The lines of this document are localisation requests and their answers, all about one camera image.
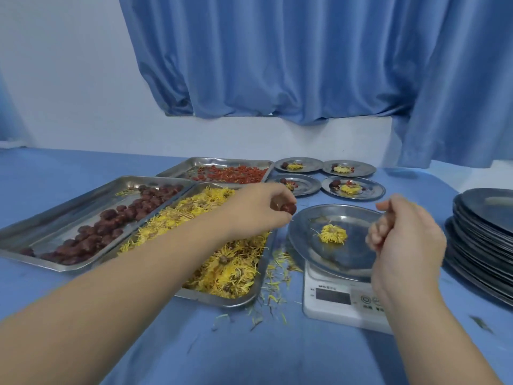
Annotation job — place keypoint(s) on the person's right hand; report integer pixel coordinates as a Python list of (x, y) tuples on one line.
[(409, 252)]

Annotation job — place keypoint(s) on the person's left hand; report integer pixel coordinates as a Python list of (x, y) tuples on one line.
[(256, 212)]

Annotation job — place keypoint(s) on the round steel plate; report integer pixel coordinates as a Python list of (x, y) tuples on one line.
[(374, 190), (366, 168), (344, 260), (308, 185), (312, 164)]

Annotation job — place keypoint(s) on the pile of yellow chrysanthemums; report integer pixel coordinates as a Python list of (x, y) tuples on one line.
[(224, 272)]

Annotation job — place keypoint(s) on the stack of steel plates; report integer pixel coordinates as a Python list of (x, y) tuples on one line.
[(481, 236)]

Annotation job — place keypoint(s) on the white digital kitchen scale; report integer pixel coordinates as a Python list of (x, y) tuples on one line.
[(332, 312)]

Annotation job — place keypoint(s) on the person's left forearm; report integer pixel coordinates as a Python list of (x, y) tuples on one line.
[(100, 300)]

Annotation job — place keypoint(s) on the person's right forearm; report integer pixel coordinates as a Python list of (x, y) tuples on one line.
[(433, 344)]

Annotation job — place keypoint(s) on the rectangular steel tray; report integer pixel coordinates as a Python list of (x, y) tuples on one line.
[(240, 302), (52, 228), (176, 168)]

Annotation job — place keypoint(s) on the wide blue curtain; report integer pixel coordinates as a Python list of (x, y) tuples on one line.
[(280, 56)]

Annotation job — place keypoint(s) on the narrow blue curtain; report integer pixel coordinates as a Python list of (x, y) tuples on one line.
[(465, 84)]

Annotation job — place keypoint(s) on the blue tablecloth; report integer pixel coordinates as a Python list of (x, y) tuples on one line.
[(80, 168)]

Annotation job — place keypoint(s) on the pale blue side curtain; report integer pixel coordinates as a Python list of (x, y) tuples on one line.
[(10, 116)]

